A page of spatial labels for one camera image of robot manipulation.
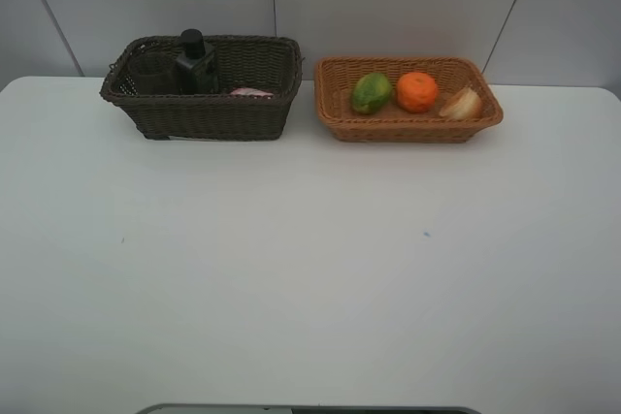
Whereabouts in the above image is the green lime fruit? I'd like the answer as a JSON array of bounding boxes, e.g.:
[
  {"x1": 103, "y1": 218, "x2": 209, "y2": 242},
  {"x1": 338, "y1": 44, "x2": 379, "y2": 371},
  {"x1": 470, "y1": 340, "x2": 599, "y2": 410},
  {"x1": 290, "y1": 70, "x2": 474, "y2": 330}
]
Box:
[{"x1": 350, "y1": 73, "x2": 394, "y2": 114}]

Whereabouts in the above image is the pink spray bottle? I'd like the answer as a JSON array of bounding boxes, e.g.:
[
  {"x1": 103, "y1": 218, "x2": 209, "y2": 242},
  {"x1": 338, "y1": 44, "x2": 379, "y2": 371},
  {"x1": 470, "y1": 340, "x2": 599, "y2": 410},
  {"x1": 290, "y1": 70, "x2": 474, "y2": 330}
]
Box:
[{"x1": 230, "y1": 87, "x2": 274, "y2": 98}]

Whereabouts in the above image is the orange mandarin fruit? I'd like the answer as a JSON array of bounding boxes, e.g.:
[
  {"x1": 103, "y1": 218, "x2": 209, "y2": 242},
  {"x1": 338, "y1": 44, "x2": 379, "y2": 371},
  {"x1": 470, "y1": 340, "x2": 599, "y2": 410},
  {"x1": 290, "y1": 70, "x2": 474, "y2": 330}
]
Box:
[{"x1": 396, "y1": 72, "x2": 440, "y2": 113}]

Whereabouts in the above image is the black pump bottle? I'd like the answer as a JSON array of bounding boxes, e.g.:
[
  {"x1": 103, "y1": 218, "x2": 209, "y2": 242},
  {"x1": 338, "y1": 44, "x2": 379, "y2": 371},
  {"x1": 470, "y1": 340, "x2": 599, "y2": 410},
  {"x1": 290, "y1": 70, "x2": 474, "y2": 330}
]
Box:
[{"x1": 176, "y1": 29, "x2": 218, "y2": 95}]

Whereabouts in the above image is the translucent purple plastic cup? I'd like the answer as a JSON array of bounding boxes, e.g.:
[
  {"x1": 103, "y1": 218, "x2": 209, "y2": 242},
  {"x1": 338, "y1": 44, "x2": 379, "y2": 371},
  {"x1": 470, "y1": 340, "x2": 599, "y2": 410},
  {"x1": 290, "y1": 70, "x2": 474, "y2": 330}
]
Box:
[{"x1": 128, "y1": 51, "x2": 179, "y2": 95}]

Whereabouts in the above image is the orange wicker basket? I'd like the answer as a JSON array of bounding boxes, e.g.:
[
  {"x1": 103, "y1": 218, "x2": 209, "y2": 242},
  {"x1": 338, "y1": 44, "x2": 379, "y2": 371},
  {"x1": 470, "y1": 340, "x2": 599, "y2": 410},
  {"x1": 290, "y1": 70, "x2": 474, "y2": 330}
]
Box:
[{"x1": 314, "y1": 56, "x2": 504, "y2": 143}]

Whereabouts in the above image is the dark brown wicker basket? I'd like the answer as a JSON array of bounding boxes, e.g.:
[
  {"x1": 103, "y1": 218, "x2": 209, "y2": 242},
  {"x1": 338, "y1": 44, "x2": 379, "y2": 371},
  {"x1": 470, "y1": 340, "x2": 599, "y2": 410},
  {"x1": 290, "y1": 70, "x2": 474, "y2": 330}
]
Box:
[{"x1": 100, "y1": 35, "x2": 303, "y2": 141}]

